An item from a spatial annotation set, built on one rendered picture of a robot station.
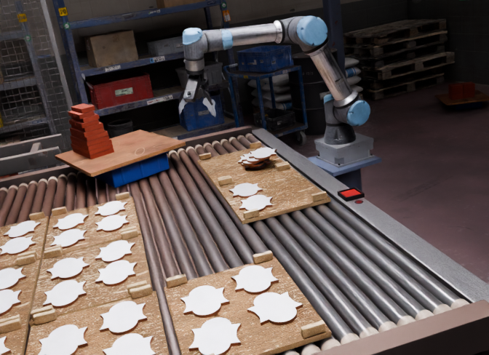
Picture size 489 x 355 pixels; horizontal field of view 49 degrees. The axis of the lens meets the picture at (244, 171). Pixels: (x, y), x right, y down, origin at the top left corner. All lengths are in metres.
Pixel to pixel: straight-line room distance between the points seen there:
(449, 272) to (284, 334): 0.51
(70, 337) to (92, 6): 5.58
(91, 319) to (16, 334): 0.20
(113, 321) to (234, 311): 0.32
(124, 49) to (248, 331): 5.16
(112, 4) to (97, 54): 0.87
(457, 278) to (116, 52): 5.17
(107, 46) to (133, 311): 4.90
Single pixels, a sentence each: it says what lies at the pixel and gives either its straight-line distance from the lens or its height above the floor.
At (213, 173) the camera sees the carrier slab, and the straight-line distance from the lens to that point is 2.45.
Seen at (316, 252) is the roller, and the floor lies 0.92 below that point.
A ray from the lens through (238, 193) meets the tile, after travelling 2.14.
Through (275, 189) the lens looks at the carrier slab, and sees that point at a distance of 2.15.
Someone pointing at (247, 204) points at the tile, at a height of 0.95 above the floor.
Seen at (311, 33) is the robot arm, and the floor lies 1.51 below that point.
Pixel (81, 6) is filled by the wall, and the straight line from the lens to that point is 6.76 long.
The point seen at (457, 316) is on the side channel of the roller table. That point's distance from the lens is 1.35.
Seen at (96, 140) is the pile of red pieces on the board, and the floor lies 1.12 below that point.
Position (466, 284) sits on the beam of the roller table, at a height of 0.91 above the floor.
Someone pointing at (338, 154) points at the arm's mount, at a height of 0.93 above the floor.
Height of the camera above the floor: 1.74
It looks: 19 degrees down
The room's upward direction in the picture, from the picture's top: 9 degrees counter-clockwise
